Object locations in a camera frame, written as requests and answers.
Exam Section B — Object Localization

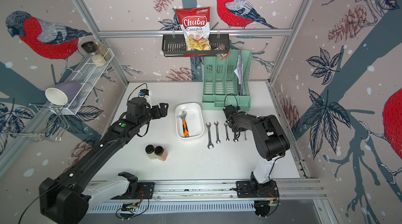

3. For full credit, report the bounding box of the white plastic storage box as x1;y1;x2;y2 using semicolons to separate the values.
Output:
175;102;205;141

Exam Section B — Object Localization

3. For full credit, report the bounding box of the purple white paper cup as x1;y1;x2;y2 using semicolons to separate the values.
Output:
45;81;82;106

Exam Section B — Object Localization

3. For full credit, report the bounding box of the chrome wire cup rack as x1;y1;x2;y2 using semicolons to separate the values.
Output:
1;103;72;142

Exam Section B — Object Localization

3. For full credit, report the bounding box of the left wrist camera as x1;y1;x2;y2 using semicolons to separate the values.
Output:
139;89;152;106

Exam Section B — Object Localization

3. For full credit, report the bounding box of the silver ring end wrench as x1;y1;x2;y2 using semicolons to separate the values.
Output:
206;122;214;150

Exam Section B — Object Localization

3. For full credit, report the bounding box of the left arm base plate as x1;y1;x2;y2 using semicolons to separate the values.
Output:
112;182;155;200

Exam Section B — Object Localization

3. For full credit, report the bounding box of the white wire wall shelf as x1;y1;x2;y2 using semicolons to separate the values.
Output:
62;49;115;115

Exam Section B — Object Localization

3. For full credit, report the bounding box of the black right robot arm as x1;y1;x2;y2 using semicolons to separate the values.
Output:
223;105;290;197

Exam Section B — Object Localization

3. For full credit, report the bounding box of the small snack packet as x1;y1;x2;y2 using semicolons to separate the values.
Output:
215;44;231;61

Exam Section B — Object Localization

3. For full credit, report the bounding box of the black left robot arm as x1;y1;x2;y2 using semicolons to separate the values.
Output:
39;97;169;224

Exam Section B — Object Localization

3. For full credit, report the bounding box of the green plastic file organizer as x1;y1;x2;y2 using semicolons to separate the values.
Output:
202;50;252;111

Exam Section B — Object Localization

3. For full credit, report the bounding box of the black lid white jar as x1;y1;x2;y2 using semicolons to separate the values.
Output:
81;41;106;67

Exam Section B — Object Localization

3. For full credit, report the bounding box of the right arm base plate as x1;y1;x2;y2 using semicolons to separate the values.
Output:
233;180;280;198

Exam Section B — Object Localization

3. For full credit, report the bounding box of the red Chuba chips bag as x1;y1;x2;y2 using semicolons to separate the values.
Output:
176;7;211;51

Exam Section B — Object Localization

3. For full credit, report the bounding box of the clear glass jar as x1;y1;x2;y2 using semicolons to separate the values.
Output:
95;40;111;61

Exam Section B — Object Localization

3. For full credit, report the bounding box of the black lid orange spice jar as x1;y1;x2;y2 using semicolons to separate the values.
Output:
154;146;168;161

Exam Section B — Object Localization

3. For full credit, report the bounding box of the silver combination wrench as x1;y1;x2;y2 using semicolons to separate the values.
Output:
224;122;230;141

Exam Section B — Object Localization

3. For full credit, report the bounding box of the orange handled adjustable wrench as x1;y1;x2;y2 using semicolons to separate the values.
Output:
179;110;189;138

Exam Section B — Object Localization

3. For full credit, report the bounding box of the black wire hanging basket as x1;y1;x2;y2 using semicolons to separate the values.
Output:
161;33;230;58

